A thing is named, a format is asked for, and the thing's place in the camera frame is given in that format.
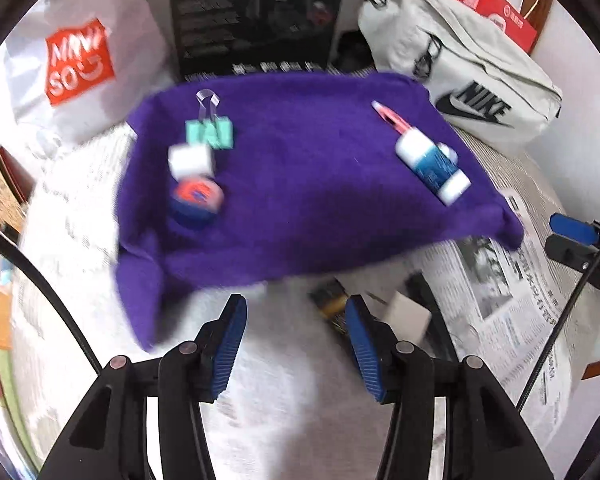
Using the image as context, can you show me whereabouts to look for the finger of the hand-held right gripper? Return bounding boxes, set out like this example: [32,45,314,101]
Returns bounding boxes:
[545,232,600,283]
[550,212,600,247]

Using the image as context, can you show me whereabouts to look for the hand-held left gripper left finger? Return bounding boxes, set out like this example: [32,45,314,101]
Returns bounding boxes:
[39,294,248,480]

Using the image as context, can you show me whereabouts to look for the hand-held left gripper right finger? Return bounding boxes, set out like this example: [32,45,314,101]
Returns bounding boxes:
[344,294,556,480]

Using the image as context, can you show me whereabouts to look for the white charger plug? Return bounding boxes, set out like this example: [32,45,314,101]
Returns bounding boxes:
[382,292,431,346]

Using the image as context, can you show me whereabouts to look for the black and gold small box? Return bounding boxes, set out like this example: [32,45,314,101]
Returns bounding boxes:
[310,280,353,333]

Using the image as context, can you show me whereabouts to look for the white and blue bottle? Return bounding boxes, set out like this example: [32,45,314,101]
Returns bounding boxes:
[395,130,472,206]

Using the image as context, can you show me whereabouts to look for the orange and blue tape dispenser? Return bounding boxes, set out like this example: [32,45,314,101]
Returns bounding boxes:
[169,176,226,228]

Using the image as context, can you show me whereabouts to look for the pink tube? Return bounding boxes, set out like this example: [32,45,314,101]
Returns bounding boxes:
[371,101,416,136]

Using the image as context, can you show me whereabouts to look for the green binder clip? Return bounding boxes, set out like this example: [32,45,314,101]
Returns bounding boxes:
[185,89,236,150]

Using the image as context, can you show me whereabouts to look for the newspaper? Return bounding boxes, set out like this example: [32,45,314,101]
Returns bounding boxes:
[10,125,581,480]

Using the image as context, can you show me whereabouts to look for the purple towel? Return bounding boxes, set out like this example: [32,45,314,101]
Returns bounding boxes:
[114,71,526,353]

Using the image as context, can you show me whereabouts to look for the grey waist bag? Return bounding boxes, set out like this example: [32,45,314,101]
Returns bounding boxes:
[357,0,563,153]

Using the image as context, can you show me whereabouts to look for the white plastic bag red label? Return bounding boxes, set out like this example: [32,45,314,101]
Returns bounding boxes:
[2,0,181,146]

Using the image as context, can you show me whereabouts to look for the black headphone box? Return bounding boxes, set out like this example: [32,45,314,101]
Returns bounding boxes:
[167,0,351,78]

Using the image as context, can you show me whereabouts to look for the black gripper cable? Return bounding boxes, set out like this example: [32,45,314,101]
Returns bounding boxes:
[0,222,103,373]
[517,222,600,408]

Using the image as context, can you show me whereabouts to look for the red paper bag white handles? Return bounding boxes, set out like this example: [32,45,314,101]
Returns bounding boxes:
[442,0,543,56]

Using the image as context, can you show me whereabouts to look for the brown wooden frame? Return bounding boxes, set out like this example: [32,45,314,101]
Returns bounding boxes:
[527,0,554,56]

